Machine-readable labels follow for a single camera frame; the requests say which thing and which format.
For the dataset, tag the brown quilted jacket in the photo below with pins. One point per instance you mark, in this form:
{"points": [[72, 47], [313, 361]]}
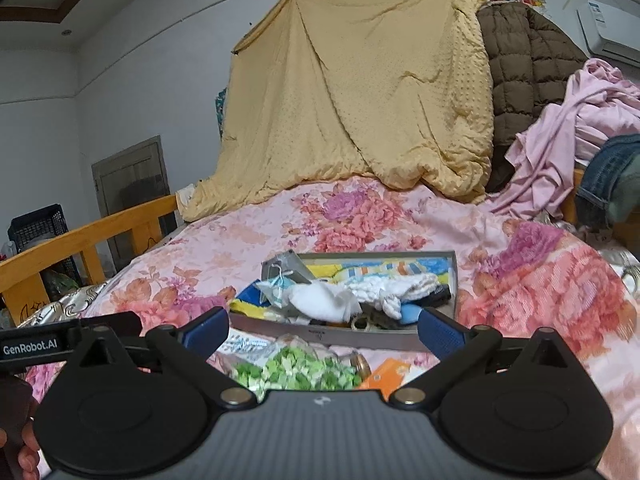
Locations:
{"points": [[530, 60]]}

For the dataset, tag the pink crumpled garment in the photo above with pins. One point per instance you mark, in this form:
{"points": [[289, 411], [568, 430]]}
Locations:
{"points": [[599, 103]]}

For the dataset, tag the wooden bed frame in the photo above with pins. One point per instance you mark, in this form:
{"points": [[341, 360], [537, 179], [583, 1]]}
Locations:
{"points": [[21, 285]]}

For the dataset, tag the clear printed plastic bag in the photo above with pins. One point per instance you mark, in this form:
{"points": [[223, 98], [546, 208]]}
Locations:
{"points": [[241, 347]]}

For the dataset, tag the blue denim jeans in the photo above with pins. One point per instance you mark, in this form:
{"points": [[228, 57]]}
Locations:
{"points": [[609, 190]]}

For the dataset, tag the white fluffy towel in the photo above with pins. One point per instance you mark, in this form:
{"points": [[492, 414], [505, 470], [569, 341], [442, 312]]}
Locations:
{"points": [[381, 280]]}

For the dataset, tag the pink floral bed cover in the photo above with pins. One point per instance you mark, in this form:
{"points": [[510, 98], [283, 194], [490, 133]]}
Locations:
{"points": [[513, 274]]}

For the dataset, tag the grey wooden door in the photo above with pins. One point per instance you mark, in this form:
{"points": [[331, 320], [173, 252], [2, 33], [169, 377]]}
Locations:
{"points": [[131, 177]]}

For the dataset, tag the teal wall poster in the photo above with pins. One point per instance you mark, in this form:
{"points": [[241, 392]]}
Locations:
{"points": [[220, 102]]}

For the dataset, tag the black plastic crate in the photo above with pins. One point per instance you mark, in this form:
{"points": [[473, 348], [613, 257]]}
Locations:
{"points": [[32, 229]]}

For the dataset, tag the yellow blue cartoon towel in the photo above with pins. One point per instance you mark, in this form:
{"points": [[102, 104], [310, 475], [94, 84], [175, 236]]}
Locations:
{"points": [[337, 293]]}

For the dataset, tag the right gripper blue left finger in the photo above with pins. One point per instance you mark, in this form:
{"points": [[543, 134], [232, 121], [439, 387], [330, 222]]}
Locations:
{"points": [[206, 333]]}

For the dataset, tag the grey face mask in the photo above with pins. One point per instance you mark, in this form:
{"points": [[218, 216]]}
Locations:
{"points": [[288, 265]]}

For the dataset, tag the person's left hand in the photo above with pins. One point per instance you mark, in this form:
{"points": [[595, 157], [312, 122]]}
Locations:
{"points": [[28, 458]]}

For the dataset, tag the grey shallow box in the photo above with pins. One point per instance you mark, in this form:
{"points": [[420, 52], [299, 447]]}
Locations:
{"points": [[257, 318]]}

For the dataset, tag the yellow dotted blanket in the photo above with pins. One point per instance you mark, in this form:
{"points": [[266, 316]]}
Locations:
{"points": [[323, 90]]}

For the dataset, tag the white air conditioner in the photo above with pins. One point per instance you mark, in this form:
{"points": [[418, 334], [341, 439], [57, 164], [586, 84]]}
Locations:
{"points": [[610, 32]]}

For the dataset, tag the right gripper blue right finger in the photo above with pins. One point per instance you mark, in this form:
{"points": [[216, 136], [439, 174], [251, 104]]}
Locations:
{"points": [[440, 334]]}

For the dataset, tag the silver patterned satin sheet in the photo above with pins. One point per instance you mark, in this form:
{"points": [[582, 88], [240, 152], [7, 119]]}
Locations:
{"points": [[70, 306]]}

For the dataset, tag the white grey sock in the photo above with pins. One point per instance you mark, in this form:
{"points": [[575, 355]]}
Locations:
{"points": [[324, 302]]}

